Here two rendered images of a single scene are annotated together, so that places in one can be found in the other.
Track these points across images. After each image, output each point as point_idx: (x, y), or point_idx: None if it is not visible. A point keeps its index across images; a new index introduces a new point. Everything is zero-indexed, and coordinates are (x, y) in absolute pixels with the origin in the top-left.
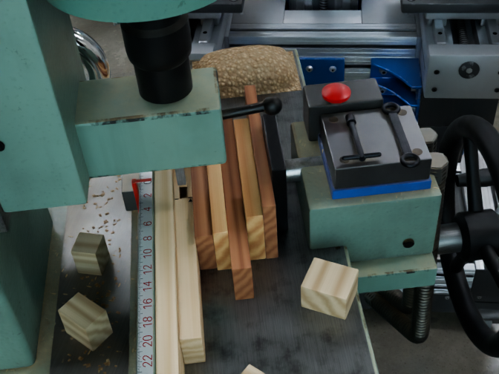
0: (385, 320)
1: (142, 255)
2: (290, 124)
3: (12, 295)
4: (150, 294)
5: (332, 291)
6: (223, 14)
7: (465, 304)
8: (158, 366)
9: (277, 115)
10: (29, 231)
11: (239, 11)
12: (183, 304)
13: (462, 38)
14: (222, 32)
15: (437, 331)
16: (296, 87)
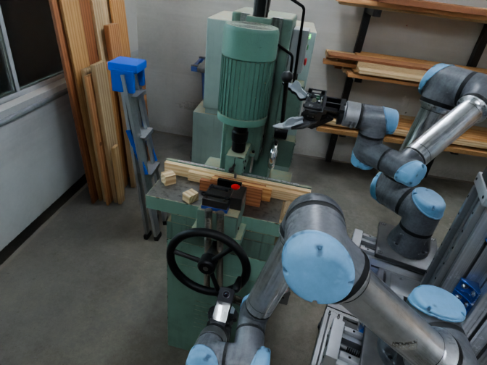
0: None
1: (213, 166)
2: (261, 214)
3: (223, 163)
4: (201, 165)
5: (186, 191)
6: (388, 263)
7: (201, 285)
8: (183, 164)
9: (267, 214)
10: (246, 171)
11: (374, 255)
12: (198, 171)
13: (356, 350)
14: (377, 263)
15: None
16: (280, 221)
